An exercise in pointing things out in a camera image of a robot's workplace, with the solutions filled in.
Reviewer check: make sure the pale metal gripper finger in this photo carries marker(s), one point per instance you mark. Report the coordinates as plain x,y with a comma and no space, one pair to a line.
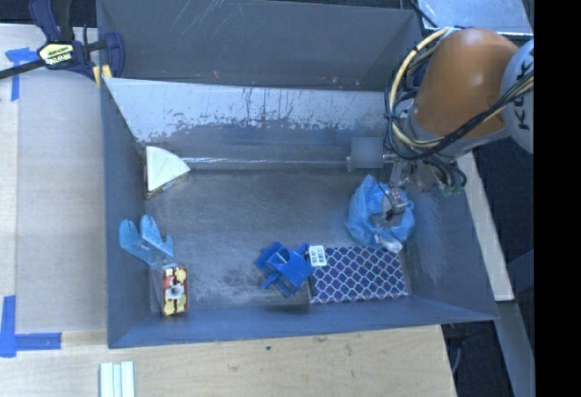
389,213
397,199

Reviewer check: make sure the crumpled blue plastic bag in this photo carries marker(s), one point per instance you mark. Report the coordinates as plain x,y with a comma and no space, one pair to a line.
363,215

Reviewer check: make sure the small white crumpled piece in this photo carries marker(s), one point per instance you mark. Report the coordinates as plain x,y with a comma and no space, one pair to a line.
392,245

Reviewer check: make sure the blue plastic toy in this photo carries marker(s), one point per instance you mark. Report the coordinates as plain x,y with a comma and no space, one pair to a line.
283,265

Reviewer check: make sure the grey metal bin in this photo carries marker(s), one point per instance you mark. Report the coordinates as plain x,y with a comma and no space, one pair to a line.
254,213

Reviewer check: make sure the red and yellow toy packet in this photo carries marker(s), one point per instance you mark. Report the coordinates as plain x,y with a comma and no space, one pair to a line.
174,290

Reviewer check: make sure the white wedge block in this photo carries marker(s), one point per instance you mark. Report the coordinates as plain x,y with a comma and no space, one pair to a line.
162,168

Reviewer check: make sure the clear blue plastic wrench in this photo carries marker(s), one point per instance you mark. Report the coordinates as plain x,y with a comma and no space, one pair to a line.
145,238

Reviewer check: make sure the pale wood flat board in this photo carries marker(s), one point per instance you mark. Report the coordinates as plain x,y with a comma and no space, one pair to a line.
59,204

